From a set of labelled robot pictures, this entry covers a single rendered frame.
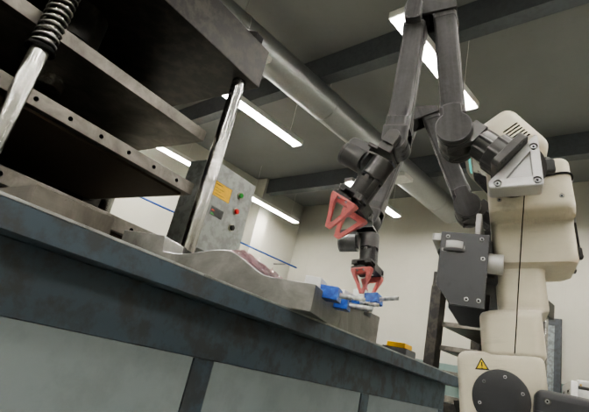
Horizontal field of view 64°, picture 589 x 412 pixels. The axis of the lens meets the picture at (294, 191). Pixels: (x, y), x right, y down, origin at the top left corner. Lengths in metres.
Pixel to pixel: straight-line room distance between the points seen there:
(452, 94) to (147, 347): 0.82
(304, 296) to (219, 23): 1.36
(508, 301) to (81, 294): 0.83
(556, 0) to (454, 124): 3.74
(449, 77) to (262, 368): 0.76
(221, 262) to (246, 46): 1.29
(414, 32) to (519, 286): 0.65
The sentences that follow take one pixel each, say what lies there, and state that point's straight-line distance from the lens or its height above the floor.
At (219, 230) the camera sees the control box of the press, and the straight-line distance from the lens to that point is 2.12.
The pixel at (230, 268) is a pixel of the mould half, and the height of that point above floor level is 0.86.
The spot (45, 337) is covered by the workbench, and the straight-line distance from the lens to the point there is 0.71.
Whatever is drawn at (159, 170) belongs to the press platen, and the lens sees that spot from 1.83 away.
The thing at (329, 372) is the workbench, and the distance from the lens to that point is 1.22.
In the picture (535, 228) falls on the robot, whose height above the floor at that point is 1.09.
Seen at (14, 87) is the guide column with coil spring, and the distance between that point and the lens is 1.57.
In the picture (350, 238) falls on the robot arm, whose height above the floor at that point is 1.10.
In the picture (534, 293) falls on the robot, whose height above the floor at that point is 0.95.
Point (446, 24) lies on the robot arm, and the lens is 1.27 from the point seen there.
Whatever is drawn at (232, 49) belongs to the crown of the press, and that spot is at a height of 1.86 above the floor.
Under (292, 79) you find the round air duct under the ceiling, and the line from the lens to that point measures 5.35.
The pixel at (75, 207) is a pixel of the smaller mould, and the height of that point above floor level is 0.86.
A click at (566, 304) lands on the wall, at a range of 7.90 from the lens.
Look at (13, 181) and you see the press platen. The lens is 1.57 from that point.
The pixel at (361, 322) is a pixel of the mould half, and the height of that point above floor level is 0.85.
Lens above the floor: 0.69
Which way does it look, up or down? 20 degrees up
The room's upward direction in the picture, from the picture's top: 13 degrees clockwise
